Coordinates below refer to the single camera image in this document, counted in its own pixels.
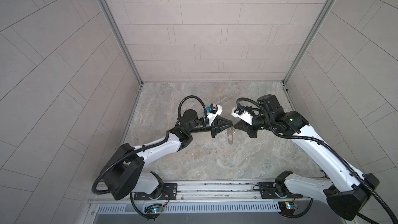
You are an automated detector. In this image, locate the aluminium mounting rail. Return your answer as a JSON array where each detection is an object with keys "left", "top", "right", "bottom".
[{"left": 83, "top": 178, "right": 336, "bottom": 206}]

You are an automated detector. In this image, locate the left circuit board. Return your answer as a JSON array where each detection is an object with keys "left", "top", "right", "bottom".
[{"left": 145, "top": 204, "right": 164, "bottom": 215}]

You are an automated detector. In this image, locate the right black corrugated cable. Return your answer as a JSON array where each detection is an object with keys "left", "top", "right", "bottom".
[{"left": 235, "top": 97, "right": 398, "bottom": 224}]

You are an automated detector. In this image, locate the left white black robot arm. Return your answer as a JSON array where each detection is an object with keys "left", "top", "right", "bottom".
[{"left": 92, "top": 110, "right": 233, "bottom": 200}]

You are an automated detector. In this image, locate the left black corrugated cable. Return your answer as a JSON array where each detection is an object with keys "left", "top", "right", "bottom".
[{"left": 91, "top": 95, "right": 208, "bottom": 196}]

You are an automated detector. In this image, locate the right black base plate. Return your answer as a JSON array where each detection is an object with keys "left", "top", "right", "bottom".
[{"left": 252, "top": 181, "right": 302, "bottom": 199}]

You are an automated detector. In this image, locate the circuit board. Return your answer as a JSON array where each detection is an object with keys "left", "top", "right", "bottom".
[
  {"left": 278, "top": 201, "right": 297, "bottom": 217},
  {"left": 145, "top": 204, "right": 164, "bottom": 215}
]

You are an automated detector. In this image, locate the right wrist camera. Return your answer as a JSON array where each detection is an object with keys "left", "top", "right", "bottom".
[{"left": 231, "top": 107, "right": 253, "bottom": 125}]

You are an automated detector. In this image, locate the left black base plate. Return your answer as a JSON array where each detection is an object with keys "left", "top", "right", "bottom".
[{"left": 134, "top": 183, "right": 178, "bottom": 201}]

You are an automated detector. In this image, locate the metal key holder plate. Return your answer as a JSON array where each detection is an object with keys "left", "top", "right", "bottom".
[{"left": 227, "top": 127, "right": 235, "bottom": 145}]

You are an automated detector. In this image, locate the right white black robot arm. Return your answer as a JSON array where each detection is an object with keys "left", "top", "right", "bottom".
[{"left": 232, "top": 94, "right": 379, "bottom": 224}]

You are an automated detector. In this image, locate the right circuit board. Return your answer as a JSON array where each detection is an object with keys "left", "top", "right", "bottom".
[{"left": 278, "top": 201, "right": 297, "bottom": 217}]

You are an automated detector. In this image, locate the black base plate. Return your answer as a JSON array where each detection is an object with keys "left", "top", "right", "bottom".
[
  {"left": 134, "top": 183, "right": 178, "bottom": 201},
  {"left": 252, "top": 181, "right": 302, "bottom": 199}
]

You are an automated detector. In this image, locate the perforated vent strip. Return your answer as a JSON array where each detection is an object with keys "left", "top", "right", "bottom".
[{"left": 97, "top": 202, "right": 281, "bottom": 214}]

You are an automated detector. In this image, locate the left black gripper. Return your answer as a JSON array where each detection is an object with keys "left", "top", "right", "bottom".
[{"left": 184, "top": 118, "right": 229, "bottom": 141}]

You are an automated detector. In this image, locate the black corrugated cable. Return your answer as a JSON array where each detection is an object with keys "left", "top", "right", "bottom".
[
  {"left": 235, "top": 97, "right": 398, "bottom": 224},
  {"left": 91, "top": 95, "right": 208, "bottom": 196}
]

